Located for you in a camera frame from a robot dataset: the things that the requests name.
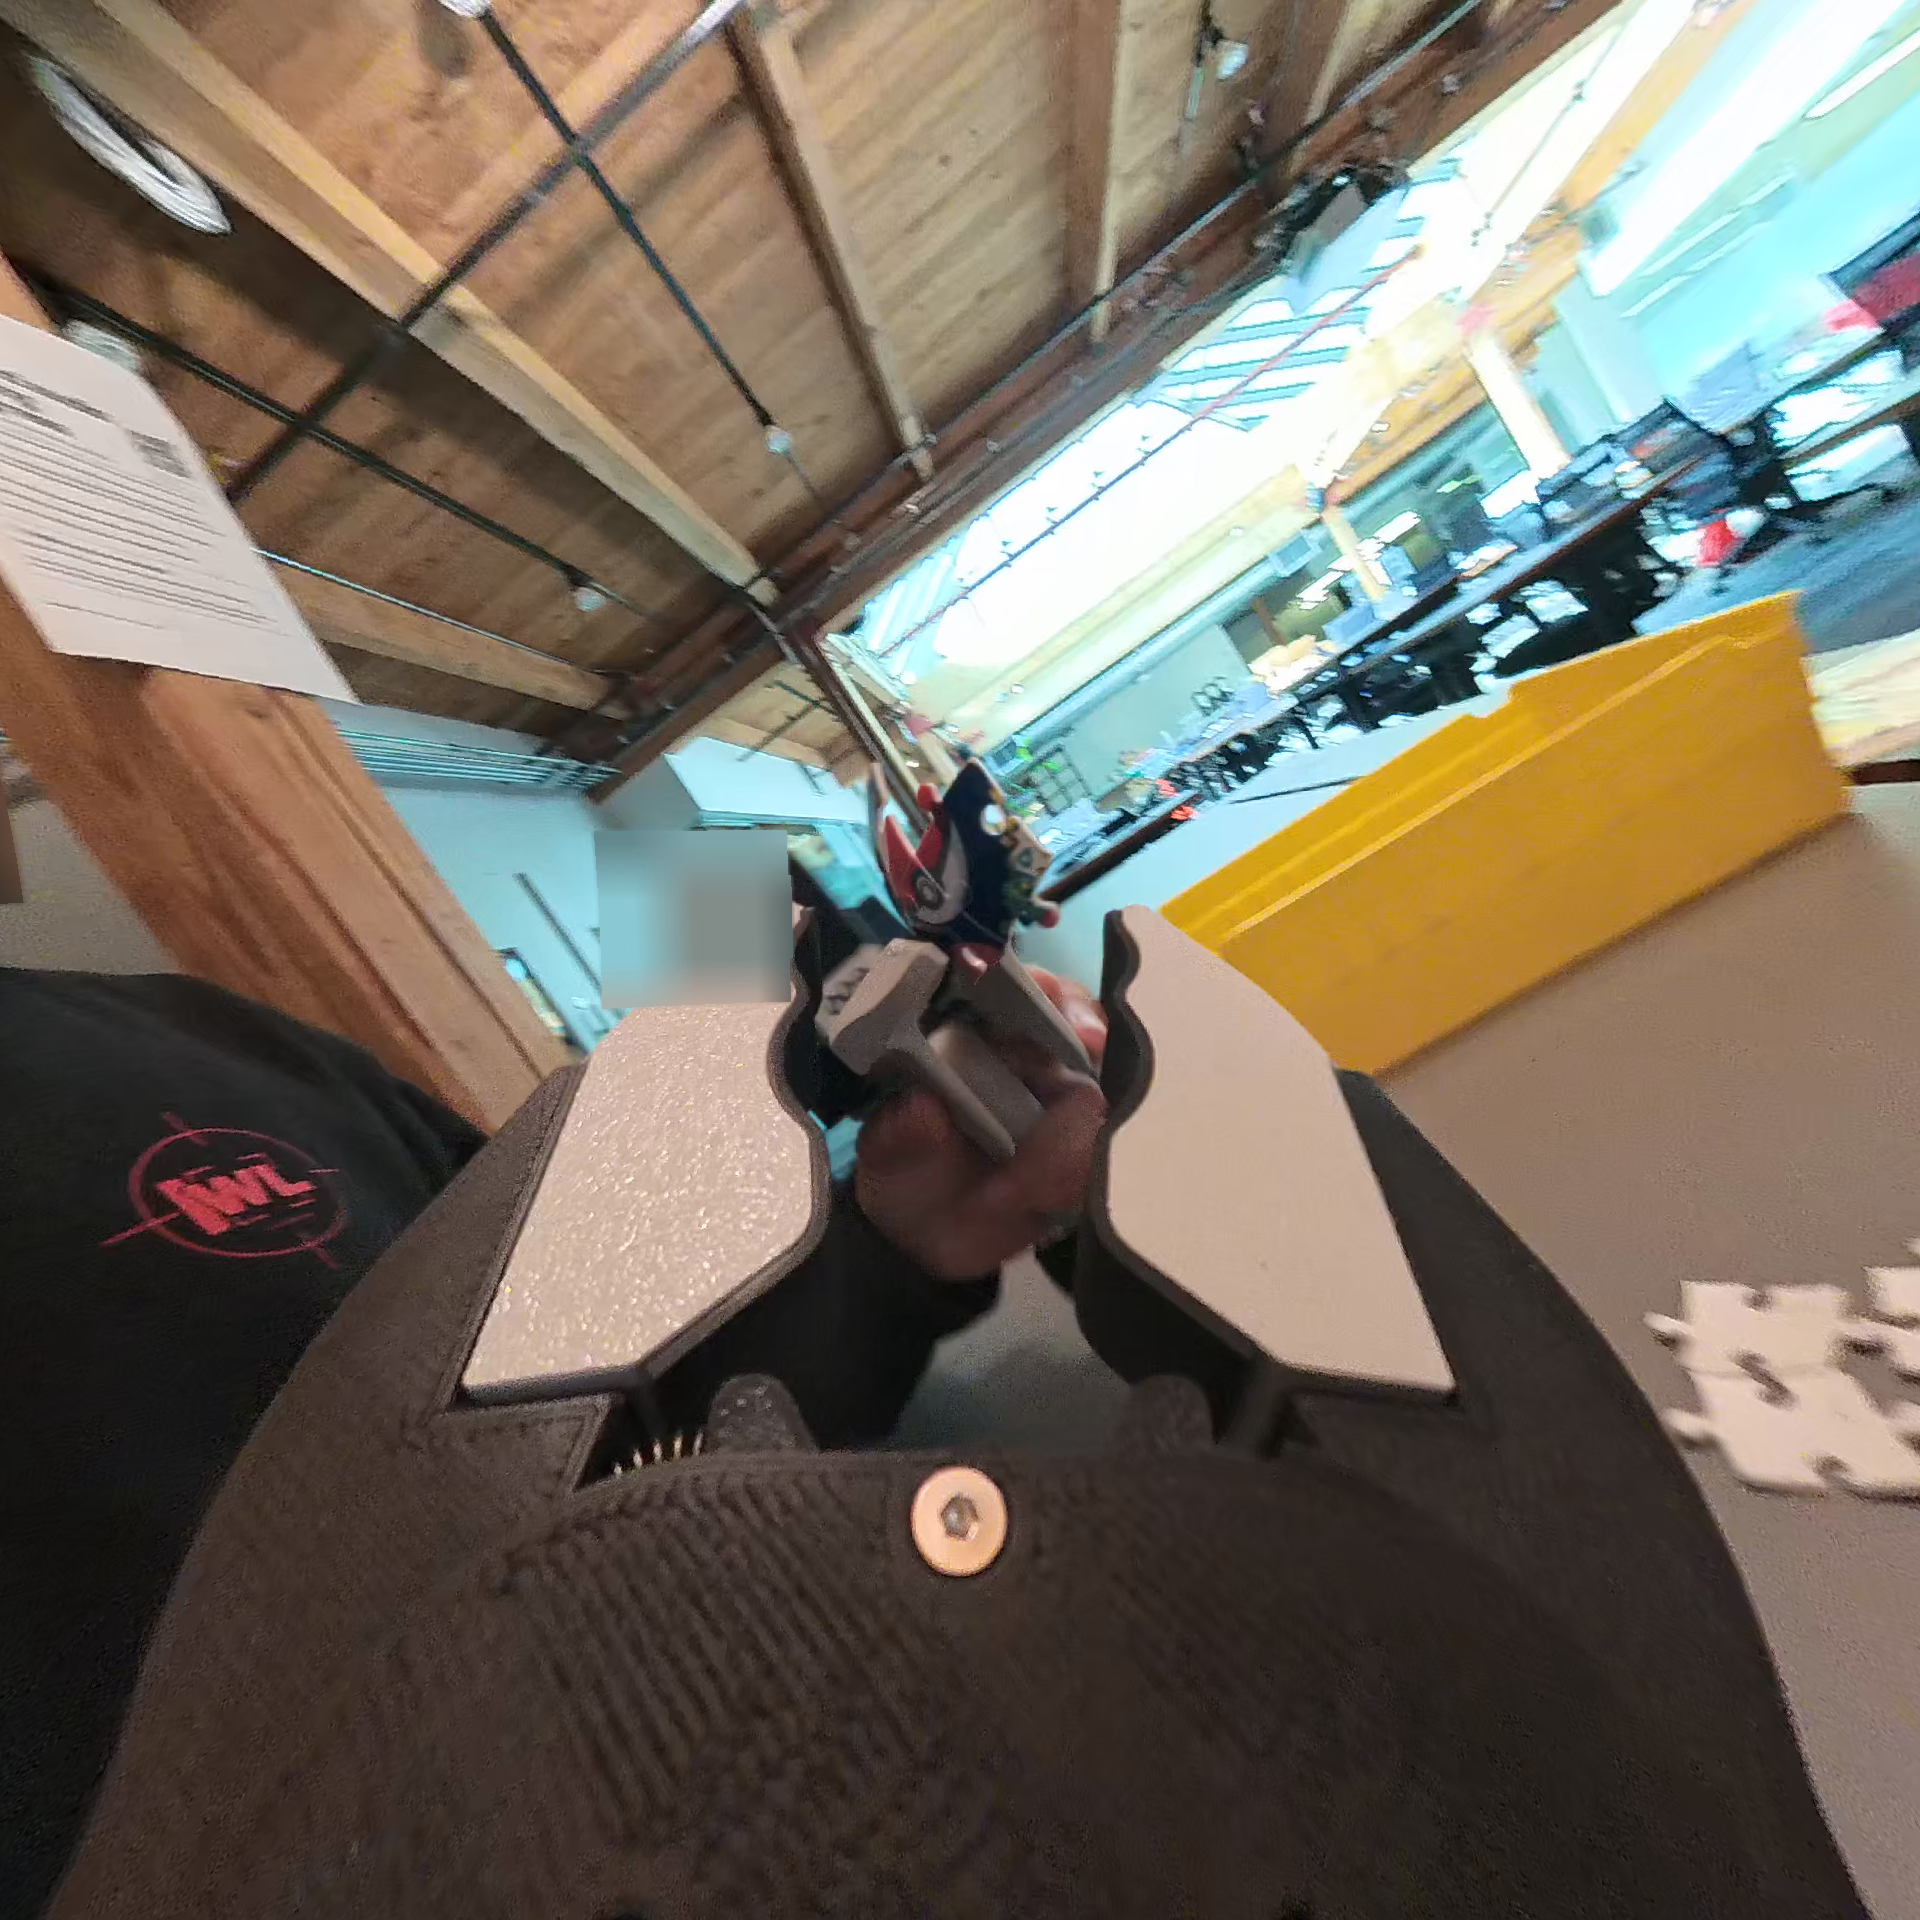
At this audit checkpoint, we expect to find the curved puzzle piece assembly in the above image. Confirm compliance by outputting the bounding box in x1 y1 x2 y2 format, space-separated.
866 755 1060 970

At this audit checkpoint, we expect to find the white paper notice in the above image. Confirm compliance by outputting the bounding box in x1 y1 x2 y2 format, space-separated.
0 311 357 703

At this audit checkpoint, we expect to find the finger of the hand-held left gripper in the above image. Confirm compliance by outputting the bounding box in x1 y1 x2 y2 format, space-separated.
815 945 946 1074
941 941 1100 1085

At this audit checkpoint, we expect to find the person's black shirt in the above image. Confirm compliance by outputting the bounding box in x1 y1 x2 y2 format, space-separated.
0 966 488 1920

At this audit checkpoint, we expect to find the person's left forearm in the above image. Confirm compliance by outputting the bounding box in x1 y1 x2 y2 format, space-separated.
756 1222 1002 1453

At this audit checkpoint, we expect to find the white cable coil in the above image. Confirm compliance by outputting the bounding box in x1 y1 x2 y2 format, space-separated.
22 53 238 239

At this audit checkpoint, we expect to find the wooden post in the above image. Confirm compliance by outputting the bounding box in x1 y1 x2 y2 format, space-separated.
0 257 575 1133

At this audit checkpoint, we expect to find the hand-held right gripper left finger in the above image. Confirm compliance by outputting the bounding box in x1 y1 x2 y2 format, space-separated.
460 996 834 1403

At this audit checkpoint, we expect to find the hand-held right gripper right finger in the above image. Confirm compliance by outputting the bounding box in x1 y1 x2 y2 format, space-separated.
1072 902 1456 1453

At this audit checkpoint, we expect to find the yellow plastic bin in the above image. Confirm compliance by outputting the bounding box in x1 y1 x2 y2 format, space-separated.
1159 590 1853 1076

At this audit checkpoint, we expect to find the person's left hand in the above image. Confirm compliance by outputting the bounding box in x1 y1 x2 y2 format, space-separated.
853 966 1114 1279

